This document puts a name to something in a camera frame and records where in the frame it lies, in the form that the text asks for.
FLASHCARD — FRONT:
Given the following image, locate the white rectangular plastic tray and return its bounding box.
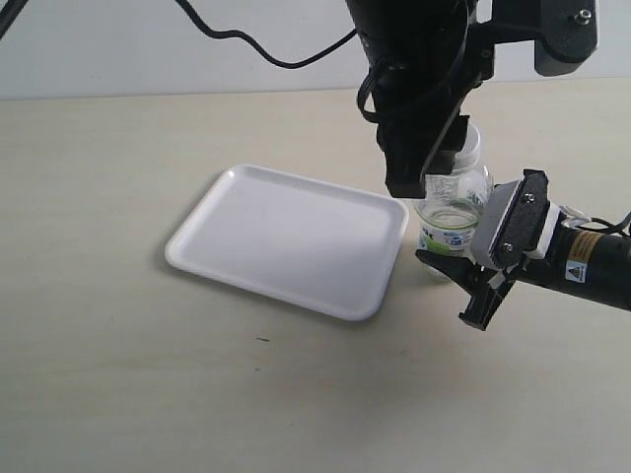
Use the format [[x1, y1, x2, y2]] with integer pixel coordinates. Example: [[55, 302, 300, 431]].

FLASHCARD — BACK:
[[164, 165, 409, 321]]

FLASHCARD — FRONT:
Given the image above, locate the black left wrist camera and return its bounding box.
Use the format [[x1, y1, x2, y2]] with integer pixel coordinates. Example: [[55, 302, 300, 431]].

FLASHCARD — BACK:
[[534, 0, 599, 77]]

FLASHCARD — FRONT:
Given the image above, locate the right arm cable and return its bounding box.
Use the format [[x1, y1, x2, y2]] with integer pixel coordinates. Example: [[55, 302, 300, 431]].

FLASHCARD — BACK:
[[556, 201, 631, 237]]

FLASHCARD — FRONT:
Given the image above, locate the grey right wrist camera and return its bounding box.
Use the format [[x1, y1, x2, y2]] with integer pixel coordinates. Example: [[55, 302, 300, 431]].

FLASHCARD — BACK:
[[470, 169, 560, 271]]

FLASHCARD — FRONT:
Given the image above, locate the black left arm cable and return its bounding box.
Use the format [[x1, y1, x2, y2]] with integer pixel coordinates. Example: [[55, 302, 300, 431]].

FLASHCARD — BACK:
[[172, 0, 386, 124]]

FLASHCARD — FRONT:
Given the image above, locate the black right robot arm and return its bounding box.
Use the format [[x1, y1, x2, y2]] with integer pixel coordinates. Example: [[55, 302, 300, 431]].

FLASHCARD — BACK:
[[416, 225, 630, 331]]

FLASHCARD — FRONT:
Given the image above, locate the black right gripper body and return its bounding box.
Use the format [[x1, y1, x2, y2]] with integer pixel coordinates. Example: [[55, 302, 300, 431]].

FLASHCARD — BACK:
[[458, 264, 518, 330]]

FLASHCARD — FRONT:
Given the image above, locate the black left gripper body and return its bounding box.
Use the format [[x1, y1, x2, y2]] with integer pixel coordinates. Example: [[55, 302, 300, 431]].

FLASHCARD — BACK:
[[372, 19, 536, 148]]

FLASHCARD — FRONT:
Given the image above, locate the clear plastic drink bottle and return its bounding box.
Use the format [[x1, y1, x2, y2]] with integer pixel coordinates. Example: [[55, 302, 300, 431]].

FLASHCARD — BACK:
[[413, 123, 493, 258]]

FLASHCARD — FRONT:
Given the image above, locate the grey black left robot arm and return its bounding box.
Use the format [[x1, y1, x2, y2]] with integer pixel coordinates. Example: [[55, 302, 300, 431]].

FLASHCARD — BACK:
[[347, 1, 541, 199]]

